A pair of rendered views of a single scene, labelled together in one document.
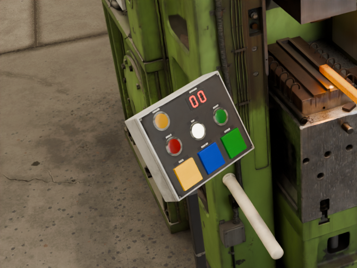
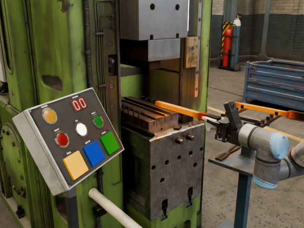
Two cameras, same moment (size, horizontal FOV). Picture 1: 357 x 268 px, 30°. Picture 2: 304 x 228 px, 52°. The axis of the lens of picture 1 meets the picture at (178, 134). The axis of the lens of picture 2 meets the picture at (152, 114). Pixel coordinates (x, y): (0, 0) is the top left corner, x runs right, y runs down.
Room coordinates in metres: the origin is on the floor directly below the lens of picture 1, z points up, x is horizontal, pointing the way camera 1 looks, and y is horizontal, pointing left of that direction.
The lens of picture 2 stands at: (0.65, 0.17, 1.47)
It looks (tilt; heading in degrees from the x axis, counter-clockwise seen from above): 18 degrees down; 334
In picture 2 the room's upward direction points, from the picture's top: straight up
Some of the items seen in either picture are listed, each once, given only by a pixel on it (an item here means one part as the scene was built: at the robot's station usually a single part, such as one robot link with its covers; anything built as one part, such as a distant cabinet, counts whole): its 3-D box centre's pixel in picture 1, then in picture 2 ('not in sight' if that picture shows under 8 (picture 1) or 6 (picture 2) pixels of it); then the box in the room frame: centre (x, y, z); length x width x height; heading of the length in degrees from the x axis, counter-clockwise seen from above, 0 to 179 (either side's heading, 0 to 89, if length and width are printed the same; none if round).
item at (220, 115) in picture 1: (220, 116); (97, 121); (1.74, -0.14, 1.09); 0.05 x 0.03 x 0.04; 103
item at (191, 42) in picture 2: not in sight; (191, 52); (2.15, -0.81, 1.27); 0.09 x 0.02 x 0.17; 103
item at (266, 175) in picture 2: not in sight; (268, 170); (1.41, -0.70, 0.91); 0.12 x 0.09 x 0.12; 88
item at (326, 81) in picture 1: (306, 63); (142, 105); (2.16, -0.51, 0.99); 0.42 x 0.05 x 0.01; 13
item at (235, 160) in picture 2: not in sight; (247, 156); (1.92, -1.09, 0.67); 0.40 x 0.30 x 0.02; 112
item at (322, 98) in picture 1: (300, 72); (138, 112); (2.16, -0.49, 0.96); 0.42 x 0.20 x 0.09; 13
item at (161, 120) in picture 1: (161, 120); (49, 116); (1.65, 0.04, 1.16); 0.05 x 0.03 x 0.04; 103
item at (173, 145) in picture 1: (173, 146); (62, 139); (1.62, 0.02, 1.09); 0.05 x 0.03 x 0.04; 103
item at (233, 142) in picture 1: (232, 143); (108, 143); (1.70, -0.17, 1.01); 0.07 x 0.05 x 0.07; 128
